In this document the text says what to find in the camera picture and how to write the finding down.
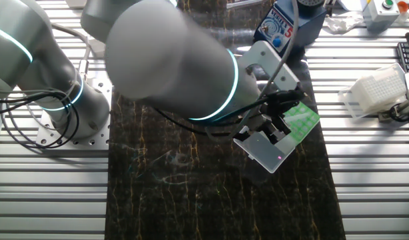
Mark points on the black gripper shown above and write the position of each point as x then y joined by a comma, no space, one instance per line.
266,115

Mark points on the large translucent pipette tip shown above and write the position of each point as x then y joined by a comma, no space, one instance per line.
296,117

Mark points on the green pipette tip holder box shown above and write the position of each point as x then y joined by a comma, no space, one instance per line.
267,153

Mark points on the blue vortex mixer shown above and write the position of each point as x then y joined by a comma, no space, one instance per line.
307,26

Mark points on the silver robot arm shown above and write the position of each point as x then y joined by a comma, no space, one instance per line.
158,56

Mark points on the white tip rack clear lid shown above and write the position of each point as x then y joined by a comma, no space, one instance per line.
96,48
381,88

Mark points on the white crumpled tissue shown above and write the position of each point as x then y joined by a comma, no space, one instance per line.
344,23

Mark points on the white paper sheet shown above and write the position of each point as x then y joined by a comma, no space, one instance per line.
349,4

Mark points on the grey button control box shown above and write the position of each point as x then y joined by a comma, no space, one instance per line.
379,16

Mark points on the orange round cap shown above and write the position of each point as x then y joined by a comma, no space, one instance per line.
402,6

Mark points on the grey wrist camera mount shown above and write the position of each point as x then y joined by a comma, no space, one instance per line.
261,55

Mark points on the metal camera clamp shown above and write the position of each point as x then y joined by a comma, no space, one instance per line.
402,108

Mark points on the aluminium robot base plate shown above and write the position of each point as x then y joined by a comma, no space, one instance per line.
101,133

